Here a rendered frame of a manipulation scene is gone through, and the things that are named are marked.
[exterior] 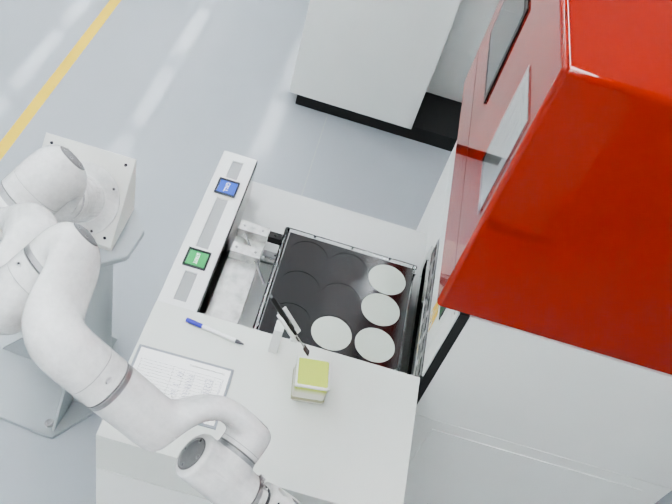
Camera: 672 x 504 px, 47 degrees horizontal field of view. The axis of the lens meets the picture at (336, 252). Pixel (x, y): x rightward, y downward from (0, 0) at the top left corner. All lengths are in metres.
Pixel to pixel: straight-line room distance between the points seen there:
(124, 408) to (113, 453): 0.42
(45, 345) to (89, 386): 0.09
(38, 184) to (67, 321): 0.50
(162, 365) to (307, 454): 0.36
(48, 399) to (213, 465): 1.48
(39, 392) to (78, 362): 1.57
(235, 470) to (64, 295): 0.41
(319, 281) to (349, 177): 1.69
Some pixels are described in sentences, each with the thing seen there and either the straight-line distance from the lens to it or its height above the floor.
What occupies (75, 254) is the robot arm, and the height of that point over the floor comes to 1.42.
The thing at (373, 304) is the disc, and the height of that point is 0.90.
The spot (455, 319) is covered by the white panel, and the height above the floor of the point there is 1.20.
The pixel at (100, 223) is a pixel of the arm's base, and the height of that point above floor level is 0.88.
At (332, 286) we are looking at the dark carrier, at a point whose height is 0.90.
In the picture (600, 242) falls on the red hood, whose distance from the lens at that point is 1.46.
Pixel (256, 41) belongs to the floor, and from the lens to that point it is 4.31.
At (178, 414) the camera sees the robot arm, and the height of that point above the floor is 1.27.
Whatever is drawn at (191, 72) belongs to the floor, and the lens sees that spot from 4.02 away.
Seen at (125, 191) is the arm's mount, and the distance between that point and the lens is 2.05.
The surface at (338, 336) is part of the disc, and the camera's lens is 1.90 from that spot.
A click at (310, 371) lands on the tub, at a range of 1.66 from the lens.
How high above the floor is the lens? 2.41
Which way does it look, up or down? 47 degrees down
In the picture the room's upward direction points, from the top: 19 degrees clockwise
